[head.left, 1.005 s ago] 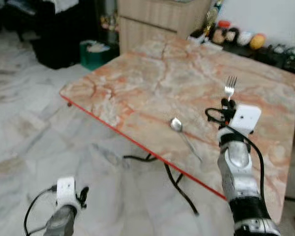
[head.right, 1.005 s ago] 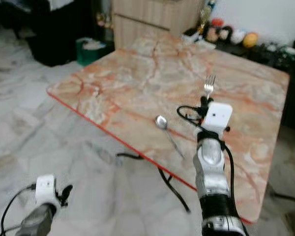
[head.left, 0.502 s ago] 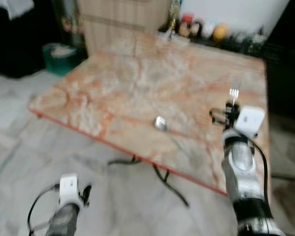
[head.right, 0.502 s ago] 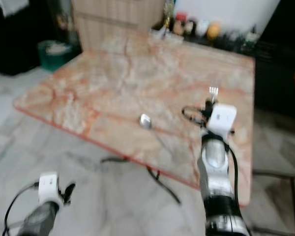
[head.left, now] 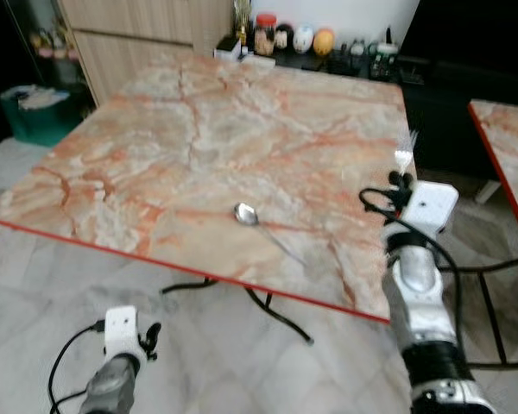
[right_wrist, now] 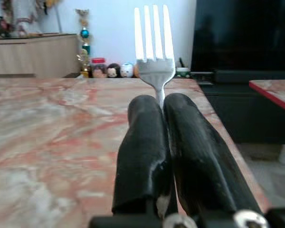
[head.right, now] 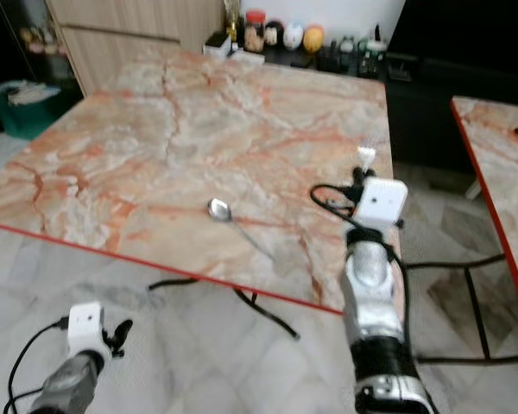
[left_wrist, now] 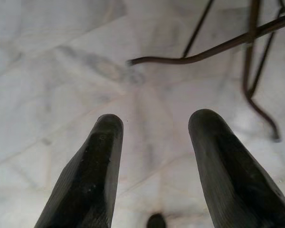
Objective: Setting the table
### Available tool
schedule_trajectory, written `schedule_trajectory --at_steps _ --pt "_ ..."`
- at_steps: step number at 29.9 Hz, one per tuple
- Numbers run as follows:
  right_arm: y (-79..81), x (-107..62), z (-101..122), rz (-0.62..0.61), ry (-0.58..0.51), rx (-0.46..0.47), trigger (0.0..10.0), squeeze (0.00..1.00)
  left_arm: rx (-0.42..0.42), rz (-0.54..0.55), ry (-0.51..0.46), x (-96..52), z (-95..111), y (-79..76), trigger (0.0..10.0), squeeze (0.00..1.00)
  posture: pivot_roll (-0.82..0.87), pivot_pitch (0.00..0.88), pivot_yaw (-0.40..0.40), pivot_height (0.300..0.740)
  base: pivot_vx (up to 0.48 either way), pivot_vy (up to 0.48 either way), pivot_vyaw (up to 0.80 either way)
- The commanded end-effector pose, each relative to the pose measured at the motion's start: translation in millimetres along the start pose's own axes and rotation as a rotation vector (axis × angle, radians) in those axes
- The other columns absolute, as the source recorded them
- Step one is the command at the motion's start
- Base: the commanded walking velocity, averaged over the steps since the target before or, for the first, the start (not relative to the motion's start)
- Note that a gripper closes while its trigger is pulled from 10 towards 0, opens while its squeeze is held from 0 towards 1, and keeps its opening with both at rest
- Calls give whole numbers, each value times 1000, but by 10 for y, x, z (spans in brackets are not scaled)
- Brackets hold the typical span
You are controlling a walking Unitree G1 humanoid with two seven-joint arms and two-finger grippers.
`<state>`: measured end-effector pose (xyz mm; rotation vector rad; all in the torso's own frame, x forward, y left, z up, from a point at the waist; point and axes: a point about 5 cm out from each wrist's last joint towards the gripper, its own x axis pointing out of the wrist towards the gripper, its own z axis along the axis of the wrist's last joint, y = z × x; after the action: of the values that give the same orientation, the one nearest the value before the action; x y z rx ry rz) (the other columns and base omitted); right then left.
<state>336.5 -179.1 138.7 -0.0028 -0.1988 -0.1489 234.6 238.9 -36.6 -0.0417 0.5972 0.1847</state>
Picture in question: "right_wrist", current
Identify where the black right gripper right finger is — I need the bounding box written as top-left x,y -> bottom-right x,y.
163,93 -> 264,218

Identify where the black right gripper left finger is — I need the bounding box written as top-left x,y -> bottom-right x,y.
112,95 -> 179,219

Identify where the silver metal fork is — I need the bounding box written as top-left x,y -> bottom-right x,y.
133,4 -> 176,112

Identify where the black tv stand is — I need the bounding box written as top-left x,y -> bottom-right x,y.
190,69 -> 285,144

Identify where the white green small container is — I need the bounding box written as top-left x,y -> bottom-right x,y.
175,67 -> 191,78

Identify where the white round doll head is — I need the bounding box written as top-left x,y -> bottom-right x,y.
120,62 -> 134,78

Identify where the dark haired doll head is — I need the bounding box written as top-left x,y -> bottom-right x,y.
106,63 -> 121,78

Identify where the brown haired doll head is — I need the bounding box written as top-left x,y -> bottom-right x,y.
92,64 -> 107,78

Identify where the red edged marble side table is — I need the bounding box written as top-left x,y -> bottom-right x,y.
248,79 -> 285,116

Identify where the red lidded jar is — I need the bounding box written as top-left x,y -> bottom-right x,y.
91,57 -> 108,78

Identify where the black television screen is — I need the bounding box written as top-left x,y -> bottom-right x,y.
191,0 -> 285,72

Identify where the gold trophy with blue ball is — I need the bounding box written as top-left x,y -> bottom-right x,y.
75,9 -> 92,78

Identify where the beige wooden sideboard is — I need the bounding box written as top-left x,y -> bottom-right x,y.
0,33 -> 83,79

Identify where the white patterned vase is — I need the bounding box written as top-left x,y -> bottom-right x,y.
12,0 -> 42,37

